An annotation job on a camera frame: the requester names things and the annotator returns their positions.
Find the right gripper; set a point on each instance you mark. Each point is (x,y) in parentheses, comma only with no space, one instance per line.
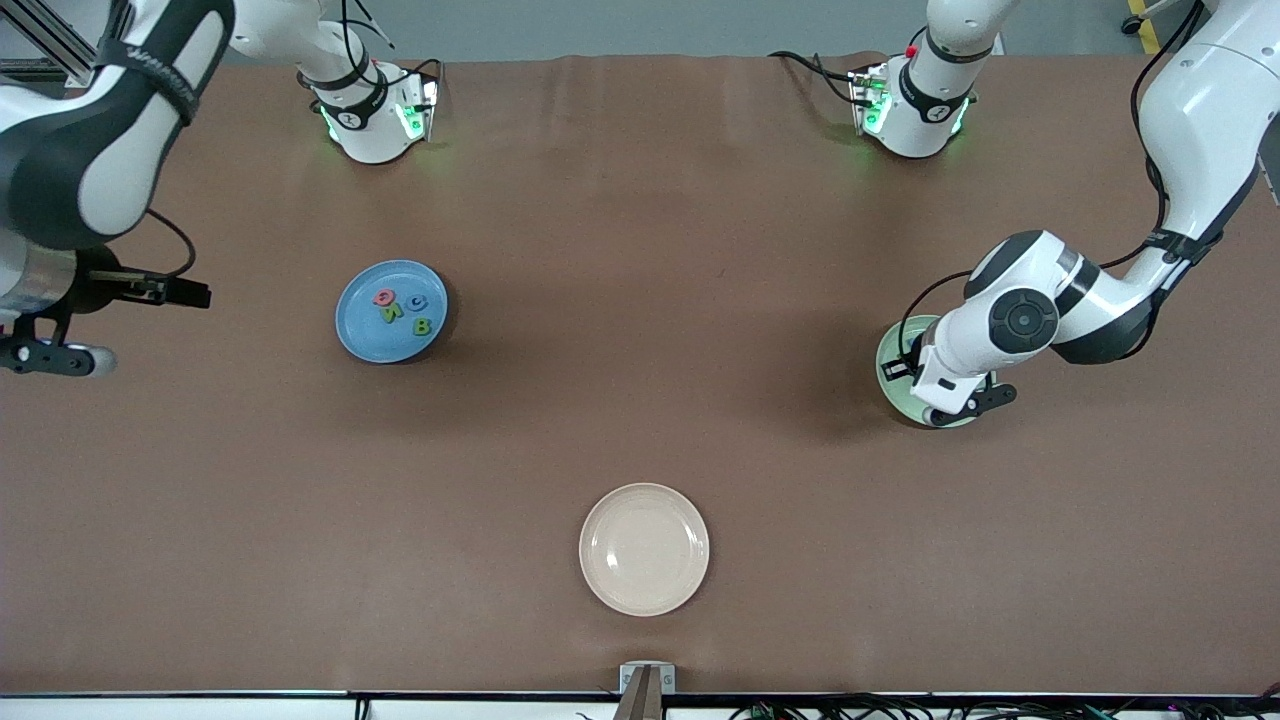
(96,279)

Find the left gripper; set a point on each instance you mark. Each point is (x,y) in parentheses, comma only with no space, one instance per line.
(912,359)

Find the green foam letter N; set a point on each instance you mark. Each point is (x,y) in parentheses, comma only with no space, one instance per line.
(393,313)

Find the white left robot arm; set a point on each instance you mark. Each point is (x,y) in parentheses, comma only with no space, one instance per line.
(1200,120)

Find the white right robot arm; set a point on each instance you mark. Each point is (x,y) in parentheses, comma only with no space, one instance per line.
(120,150)

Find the green plate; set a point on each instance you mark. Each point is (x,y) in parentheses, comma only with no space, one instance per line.
(900,400)

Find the blue plate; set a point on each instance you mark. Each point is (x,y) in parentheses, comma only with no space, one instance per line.
(375,340)

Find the beige plate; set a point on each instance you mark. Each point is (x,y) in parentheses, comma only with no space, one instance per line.
(644,550)

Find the brown table mat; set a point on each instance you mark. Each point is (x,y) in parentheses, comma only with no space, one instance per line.
(200,500)

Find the black caster wheel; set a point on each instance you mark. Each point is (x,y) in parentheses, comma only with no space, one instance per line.
(1132,24)

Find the grey metal bracket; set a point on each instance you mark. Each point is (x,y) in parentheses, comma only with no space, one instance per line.
(627,676)

